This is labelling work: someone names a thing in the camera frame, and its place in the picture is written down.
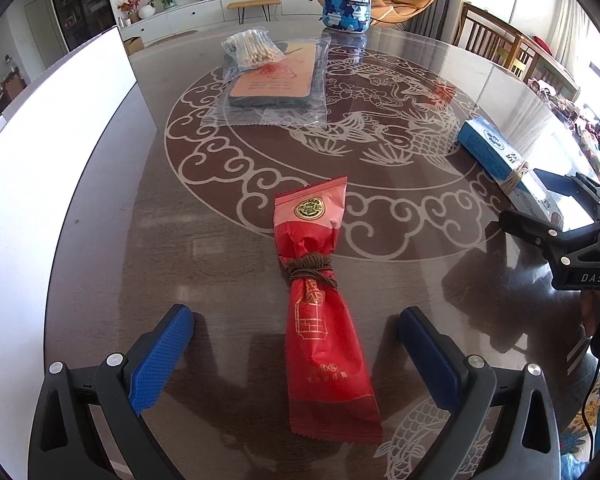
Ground wooden bench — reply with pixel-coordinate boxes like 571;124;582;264
227;0;281;23

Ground white board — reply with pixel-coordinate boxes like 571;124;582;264
0;25;156;456

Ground person's right hand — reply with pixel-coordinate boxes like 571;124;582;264
582;292;600;343

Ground bag of cotton swabs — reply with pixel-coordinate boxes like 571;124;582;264
221;27;287;73

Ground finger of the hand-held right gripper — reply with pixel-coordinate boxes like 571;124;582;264
532;167;600;233
499;209;600;263

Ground blue and white carton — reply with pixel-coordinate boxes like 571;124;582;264
456;116;563;221

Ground orange phone case in bag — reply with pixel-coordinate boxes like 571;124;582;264
200;40;331;128

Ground orange flowers in vase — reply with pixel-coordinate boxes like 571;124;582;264
117;0;143;23

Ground colourful clutter pile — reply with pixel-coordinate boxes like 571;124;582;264
527;77;600;161

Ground dark display shelf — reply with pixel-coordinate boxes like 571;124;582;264
47;0;118;51

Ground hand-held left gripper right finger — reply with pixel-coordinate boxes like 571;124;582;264
399;306;563;480

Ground wooden dining chair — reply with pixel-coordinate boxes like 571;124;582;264
455;2;523;61
505;35;581;101

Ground tan rubber band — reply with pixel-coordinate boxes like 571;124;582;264
500;161;531;193

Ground red snack packet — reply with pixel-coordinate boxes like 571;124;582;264
274;176;383;445

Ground floral printed cloth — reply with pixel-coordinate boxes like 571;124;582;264
560;410;600;461

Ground black cable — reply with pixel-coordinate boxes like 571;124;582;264
582;355;600;461

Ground white low cabinet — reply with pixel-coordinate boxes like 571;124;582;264
117;0;331;43

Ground white door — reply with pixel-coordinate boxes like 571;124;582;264
24;0;66;56

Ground brown hair tie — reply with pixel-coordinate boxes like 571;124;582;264
286;254;334;289

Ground patterned brown desktop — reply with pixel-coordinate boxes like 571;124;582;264
45;22;600;480

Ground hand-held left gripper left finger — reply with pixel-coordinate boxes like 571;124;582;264
27;304;195;480

